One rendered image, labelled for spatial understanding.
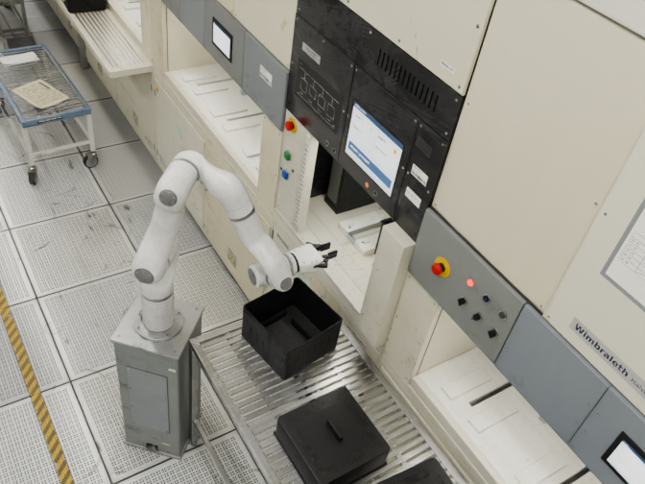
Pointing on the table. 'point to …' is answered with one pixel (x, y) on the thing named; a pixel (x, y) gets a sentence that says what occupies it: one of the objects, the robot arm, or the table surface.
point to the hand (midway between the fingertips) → (328, 251)
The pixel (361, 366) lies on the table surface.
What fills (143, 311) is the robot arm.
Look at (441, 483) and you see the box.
